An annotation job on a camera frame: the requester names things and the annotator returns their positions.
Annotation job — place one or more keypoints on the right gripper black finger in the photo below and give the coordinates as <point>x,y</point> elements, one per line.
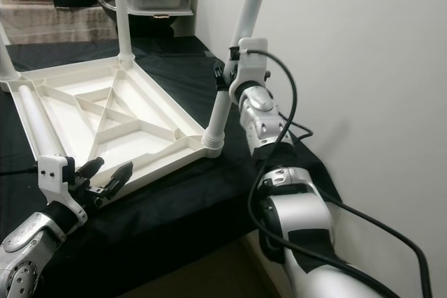
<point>233,53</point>
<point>218,75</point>

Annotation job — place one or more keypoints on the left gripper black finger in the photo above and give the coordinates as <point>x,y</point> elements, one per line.
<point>91,167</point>
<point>120,172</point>

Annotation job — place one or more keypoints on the white plastic table top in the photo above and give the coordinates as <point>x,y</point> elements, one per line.
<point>154,144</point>

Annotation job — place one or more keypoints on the white plastic table leg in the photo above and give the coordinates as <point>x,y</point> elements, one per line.
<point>122,12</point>
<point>38,123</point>
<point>7,64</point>
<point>251,5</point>

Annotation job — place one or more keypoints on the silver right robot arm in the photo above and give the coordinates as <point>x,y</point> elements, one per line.
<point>262,116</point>

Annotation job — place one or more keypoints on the black tablecloth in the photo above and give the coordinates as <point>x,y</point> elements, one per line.
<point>181,207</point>

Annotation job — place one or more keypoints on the beige patterned cloth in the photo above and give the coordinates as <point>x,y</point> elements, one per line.
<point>56,26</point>

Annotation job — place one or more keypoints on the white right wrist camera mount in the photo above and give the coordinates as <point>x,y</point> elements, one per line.
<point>253,61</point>

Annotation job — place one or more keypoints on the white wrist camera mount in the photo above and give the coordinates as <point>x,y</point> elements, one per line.
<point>54,171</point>
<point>253,61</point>

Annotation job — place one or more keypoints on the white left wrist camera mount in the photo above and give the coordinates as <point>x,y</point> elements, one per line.
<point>54,171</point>

